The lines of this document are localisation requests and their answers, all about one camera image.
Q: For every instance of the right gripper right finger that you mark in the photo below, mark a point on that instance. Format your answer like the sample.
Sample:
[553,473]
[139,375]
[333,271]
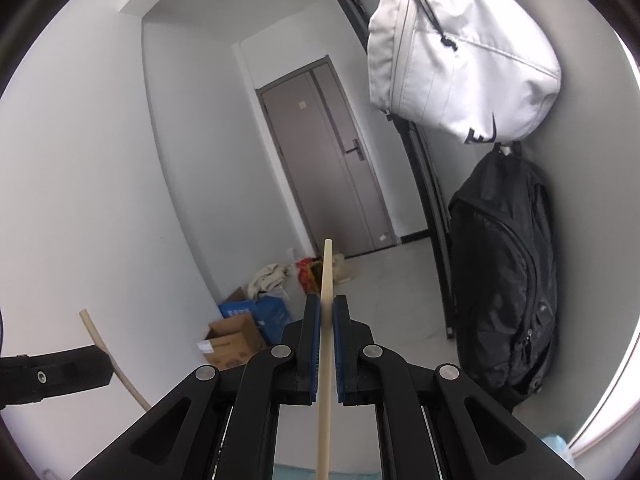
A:
[434,424]

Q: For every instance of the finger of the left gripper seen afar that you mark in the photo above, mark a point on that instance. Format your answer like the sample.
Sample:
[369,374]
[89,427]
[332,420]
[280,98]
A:
[30,379]

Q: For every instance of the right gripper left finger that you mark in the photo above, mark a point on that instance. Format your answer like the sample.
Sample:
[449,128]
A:
[220,424]

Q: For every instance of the wooden chopstick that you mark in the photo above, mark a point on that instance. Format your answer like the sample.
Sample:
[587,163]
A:
[95,336]

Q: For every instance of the brown cardboard box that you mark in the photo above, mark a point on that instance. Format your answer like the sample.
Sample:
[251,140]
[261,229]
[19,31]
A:
[231,342]

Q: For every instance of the blue cardboard box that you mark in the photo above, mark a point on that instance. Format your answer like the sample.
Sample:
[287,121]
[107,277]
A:
[269,313]

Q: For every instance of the cream cloth on box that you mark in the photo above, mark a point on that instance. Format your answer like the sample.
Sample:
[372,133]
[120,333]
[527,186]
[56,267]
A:
[268,278]

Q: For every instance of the red yellow shopping bag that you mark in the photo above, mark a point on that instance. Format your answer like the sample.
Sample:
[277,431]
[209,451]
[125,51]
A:
[309,275]

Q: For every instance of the black backpack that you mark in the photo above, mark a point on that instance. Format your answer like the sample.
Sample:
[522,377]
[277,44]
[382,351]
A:
[504,279]

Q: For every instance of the grey door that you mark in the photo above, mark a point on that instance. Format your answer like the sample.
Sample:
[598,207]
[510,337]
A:
[326,165]

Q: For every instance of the white hanging bag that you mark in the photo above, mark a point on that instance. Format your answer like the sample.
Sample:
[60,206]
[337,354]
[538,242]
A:
[482,71]

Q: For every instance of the black door frame rail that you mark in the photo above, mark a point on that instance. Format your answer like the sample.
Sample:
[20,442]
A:
[424,174]

